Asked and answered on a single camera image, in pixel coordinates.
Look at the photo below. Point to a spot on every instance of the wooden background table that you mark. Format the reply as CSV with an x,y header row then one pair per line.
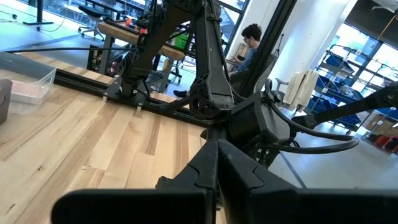
x,y
118,31

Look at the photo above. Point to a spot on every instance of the black office chair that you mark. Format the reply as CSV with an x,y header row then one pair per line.
x,y
90,12

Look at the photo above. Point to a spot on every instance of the dark grey plastic bin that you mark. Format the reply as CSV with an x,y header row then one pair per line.
x,y
4,102

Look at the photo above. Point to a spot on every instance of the black gantry post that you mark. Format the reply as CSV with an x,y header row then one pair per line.
x,y
269,46

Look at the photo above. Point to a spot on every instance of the black angled metal bar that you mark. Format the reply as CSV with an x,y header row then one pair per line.
x,y
357,107

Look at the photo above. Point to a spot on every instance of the person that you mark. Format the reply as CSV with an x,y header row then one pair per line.
x,y
252,34

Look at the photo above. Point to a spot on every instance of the shelf with blue bins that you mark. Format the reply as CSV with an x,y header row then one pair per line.
x,y
329,84

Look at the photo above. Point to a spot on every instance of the brown cardboard box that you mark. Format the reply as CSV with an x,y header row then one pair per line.
x,y
382,126

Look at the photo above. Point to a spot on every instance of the light wooden panel stack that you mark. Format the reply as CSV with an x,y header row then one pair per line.
x,y
301,90

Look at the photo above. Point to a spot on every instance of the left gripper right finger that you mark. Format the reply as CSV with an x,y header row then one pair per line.
x,y
248,186

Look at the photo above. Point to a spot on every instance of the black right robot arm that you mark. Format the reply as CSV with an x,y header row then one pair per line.
x,y
213,62

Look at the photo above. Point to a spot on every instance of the red plastic crate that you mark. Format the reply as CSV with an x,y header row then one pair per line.
x,y
385,143

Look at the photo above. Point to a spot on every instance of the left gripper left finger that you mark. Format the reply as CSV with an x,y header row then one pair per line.
x,y
202,168

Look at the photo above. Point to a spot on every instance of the green box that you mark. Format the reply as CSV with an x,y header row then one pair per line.
x,y
183,41

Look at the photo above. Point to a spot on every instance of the clear plastic bin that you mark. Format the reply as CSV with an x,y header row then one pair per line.
x,y
31,71

